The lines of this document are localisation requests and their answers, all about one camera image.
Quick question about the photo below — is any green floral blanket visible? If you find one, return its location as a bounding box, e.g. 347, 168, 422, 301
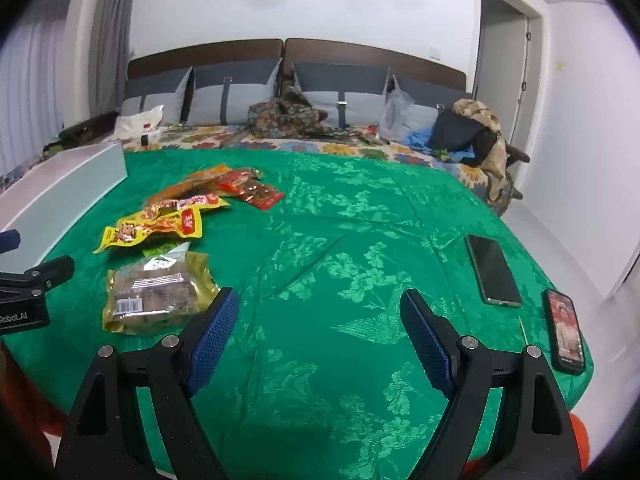
0, 150, 596, 480

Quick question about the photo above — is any white plastic bag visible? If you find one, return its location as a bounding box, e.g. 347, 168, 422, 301
114, 105, 166, 140

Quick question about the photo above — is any small red green wrapper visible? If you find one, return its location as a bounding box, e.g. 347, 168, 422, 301
350, 127, 392, 146

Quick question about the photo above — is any orange translucent snack packet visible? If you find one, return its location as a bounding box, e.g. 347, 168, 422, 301
150, 164, 237, 202

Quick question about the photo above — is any orange cloth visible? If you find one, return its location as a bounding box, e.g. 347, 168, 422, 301
0, 342, 68, 463
565, 412, 594, 472

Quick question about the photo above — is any red yellow snack packet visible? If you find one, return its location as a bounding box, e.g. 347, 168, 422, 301
142, 191, 232, 222

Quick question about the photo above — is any white flat box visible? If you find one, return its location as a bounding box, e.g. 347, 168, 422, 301
0, 141, 128, 261

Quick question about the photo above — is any blue cloth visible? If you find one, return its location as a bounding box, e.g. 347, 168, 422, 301
400, 127, 482, 165

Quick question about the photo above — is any grey curtain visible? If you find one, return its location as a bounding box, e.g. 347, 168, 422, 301
0, 0, 139, 171

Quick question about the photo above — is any brown gold-edged snack packet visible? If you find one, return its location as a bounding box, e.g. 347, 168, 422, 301
102, 252, 221, 336

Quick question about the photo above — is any beige patterned garment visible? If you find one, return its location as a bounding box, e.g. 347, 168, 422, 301
452, 99, 517, 202

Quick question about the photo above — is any clear plastic bag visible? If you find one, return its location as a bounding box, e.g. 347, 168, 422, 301
378, 85, 416, 142

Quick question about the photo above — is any dark patterned cloth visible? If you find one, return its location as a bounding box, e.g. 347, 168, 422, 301
247, 85, 352, 140

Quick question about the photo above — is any green white snack packet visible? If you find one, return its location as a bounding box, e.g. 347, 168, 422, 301
142, 242, 193, 269

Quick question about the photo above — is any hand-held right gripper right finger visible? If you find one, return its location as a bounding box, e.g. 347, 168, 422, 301
399, 287, 583, 480

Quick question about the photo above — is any white door frame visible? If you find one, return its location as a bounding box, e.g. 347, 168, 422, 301
472, 0, 547, 201

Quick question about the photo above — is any grey two-tone pillow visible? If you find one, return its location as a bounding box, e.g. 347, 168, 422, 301
182, 57, 284, 126
392, 74, 474, 136
120, 66, 194, 124
292, 62, 391, 127

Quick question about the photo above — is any black smartphone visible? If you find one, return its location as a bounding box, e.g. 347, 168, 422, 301
465, 234, 523, 307

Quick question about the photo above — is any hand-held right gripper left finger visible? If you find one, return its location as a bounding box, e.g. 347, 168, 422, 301
54, 286, 242, 480

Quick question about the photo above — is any colourful floral bedsheet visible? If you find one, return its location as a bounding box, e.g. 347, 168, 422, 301
120, 122, 503, 203

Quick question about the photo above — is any dark chair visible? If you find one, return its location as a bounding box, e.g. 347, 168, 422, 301
504, 142, 531, 201

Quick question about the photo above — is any smartphone with lit screen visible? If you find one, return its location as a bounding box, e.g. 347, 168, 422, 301
543, 289, 587, 376

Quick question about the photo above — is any black clothing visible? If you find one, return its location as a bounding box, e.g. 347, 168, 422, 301
429, 110, 497, 166

